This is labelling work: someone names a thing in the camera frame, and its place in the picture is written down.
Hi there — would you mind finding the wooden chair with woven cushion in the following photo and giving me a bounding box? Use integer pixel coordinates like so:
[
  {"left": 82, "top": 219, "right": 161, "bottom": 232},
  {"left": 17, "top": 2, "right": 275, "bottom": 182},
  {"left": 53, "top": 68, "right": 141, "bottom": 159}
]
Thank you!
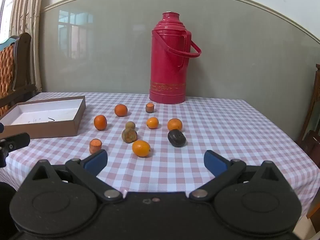
[{"left": 0, "top": 32, "right": 38, "bottom": 117}]

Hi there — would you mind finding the pink checked tablecloth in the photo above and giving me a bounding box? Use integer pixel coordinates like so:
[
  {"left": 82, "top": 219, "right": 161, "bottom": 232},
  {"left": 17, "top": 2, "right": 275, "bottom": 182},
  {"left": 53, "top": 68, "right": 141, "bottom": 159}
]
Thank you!
[{"left": 0, "top": 92, "right": 316, "bottom": 230}]

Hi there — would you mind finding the blue item behind chair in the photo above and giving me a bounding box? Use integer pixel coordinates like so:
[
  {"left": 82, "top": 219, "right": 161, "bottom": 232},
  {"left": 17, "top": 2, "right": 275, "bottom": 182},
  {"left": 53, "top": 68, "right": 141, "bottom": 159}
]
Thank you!
[{"left": 0, "top": 37, "right": 20, "bottom": 47}]

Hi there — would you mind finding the oval orange citrus fruit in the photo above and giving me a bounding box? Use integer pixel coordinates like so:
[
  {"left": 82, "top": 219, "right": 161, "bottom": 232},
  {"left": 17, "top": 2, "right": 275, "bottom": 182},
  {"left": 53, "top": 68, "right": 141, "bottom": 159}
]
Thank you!
[{"left": 132, "top": 140, "right": 151, "bottom": 158}]

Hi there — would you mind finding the brown cardboard box white inside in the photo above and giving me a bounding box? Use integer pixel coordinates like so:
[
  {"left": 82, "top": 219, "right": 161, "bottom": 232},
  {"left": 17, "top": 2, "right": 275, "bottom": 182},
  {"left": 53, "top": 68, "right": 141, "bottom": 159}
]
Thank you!
[{"left": 0, "top": 95, "right": 86, "bottom": 139}]

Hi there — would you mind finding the beige patterned curtain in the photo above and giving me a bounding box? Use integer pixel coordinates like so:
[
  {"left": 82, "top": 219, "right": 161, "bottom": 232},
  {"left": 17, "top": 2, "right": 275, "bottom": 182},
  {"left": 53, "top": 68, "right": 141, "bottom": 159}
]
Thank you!
[{"left": 9, "top": 0, "right": 47, "bottom": 93}]

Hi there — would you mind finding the brown wooden furniture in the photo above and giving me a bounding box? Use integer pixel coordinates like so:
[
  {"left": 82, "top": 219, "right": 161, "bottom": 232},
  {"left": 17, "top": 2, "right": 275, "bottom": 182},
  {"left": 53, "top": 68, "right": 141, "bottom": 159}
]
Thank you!
[{"left": 296, "top": 64, "right": 320, "bottom": 227}]

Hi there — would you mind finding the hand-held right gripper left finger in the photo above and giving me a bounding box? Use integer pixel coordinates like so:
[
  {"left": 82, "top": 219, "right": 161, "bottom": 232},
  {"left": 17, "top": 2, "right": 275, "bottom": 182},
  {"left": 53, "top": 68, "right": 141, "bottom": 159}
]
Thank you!
[{"left": 24, "top": 149, "right": 124, "bottom": 203}]

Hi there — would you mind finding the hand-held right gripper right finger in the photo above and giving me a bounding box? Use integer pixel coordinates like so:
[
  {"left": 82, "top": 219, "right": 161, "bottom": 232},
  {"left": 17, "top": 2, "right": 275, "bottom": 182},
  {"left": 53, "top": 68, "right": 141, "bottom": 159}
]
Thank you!
[{"left": 189, "top": 150, "right": 292, "bottom": 203}]

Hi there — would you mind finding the orange carrot piece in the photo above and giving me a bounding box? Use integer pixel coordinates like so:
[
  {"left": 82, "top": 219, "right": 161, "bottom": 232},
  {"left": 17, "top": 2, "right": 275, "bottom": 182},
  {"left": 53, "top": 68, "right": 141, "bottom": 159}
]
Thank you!
[{"left": 89, "top": 138, "right": 102, "bottom": 155}]

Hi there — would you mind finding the red thermos flask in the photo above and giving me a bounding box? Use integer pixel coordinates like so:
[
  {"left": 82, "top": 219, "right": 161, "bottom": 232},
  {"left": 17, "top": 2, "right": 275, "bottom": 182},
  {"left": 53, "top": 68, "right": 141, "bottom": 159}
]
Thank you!
[{"left": 149, "top": 11, "right": 202, "bottom": 105}]

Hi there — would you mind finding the small orange mandarin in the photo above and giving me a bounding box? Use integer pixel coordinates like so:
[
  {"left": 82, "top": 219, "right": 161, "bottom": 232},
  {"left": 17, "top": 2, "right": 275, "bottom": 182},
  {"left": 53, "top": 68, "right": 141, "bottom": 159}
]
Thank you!
[{"left": 146, "top": 117, "right": 159, "bottom": 130}]

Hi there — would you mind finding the dark brown wrinkled fruit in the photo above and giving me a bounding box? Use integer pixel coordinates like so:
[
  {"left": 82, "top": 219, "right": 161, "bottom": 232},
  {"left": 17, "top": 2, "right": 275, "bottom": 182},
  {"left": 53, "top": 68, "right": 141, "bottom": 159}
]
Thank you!
[{"left": 167, "top": 129, "right": 187, "bottom": 148}]

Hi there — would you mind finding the mottled brown carrot piece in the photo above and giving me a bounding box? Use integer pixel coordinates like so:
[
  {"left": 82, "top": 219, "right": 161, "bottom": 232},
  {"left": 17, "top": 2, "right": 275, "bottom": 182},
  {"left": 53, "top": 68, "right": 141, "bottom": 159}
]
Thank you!
[{"left": 121, "top": 128, "right": 138, "bottom": 144}]

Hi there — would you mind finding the window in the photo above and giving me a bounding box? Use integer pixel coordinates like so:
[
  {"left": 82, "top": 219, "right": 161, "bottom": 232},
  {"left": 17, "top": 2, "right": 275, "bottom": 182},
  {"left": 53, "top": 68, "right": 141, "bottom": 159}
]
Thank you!
[{"left": 0, "top": 0, "right": 15, "bottom": 44}]

